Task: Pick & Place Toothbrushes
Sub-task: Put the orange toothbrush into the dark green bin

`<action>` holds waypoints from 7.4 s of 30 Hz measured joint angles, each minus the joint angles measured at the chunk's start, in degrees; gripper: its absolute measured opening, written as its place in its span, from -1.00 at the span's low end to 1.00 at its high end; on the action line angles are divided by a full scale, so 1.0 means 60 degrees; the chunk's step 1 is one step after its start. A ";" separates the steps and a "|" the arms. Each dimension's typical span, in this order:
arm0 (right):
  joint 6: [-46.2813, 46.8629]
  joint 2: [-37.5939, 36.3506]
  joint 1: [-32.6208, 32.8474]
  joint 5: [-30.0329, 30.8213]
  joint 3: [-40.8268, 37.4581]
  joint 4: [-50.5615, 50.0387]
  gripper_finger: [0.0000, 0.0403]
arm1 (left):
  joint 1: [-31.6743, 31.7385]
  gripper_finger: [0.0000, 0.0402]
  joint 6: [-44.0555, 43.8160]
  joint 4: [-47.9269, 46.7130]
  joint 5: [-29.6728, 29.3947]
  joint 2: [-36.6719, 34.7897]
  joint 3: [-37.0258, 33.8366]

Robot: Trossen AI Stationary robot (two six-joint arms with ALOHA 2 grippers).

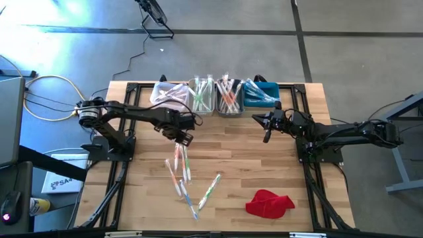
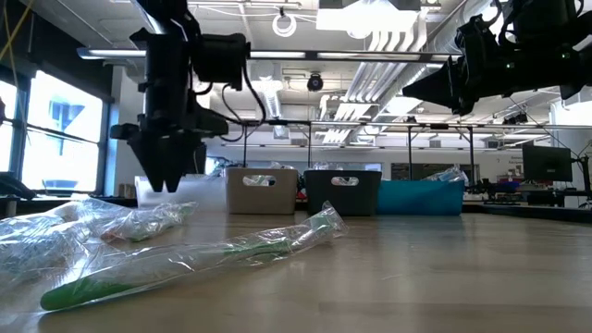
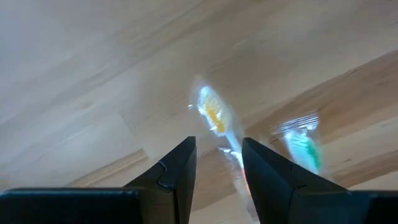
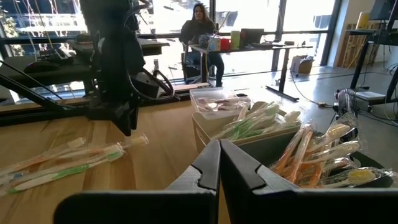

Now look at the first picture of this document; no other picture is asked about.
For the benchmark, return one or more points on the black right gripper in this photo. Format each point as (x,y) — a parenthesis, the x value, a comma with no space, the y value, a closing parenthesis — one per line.
(291,122)

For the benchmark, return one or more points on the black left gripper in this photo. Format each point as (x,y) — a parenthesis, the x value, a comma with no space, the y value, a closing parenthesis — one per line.
(175,120)

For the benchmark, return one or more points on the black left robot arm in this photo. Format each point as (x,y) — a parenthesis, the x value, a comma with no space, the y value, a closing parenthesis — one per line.
(138,114)

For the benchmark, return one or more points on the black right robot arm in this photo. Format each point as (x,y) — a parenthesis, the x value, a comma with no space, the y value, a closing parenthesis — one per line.
(347,134)

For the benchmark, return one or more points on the white plastic bin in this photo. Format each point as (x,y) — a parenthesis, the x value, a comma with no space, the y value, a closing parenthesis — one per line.
(165,106)

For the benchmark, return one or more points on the beige plastic bin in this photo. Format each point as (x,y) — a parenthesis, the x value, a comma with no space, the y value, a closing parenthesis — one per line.
(201,114)

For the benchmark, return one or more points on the dark grey plastic bin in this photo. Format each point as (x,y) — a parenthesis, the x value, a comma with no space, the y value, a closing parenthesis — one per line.
(230,115)

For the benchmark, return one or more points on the teal plastic bin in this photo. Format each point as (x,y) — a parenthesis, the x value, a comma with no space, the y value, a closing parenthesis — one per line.
(272,86)

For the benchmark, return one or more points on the black clamp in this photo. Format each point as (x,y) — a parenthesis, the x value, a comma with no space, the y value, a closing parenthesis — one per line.
(163,78)
(259,78)

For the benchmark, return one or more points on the red cloth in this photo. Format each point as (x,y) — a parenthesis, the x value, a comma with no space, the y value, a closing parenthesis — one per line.
(267,205)

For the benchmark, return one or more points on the yellow power plug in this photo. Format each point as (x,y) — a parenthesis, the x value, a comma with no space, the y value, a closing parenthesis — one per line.
(75,113)

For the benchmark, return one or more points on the black floor fan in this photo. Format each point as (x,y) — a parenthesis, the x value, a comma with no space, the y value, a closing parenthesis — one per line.
(153,11)

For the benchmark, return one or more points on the white printed box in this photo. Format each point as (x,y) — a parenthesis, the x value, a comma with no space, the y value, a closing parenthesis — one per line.
(62,185)

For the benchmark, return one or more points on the black desk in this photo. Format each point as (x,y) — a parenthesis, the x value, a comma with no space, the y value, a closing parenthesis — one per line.
(49,163)

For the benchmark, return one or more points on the grey metal table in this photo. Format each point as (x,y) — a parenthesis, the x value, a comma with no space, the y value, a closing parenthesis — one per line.
(395,172)

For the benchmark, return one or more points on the yellow can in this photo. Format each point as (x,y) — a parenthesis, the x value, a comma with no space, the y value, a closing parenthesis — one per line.
(39,205)

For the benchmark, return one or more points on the grey laptop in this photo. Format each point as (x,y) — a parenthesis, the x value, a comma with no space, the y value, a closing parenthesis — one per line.
(11,122)

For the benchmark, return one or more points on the silver metal bracket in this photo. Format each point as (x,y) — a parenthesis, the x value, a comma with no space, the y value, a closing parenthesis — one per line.
(122,234)
(307,235)

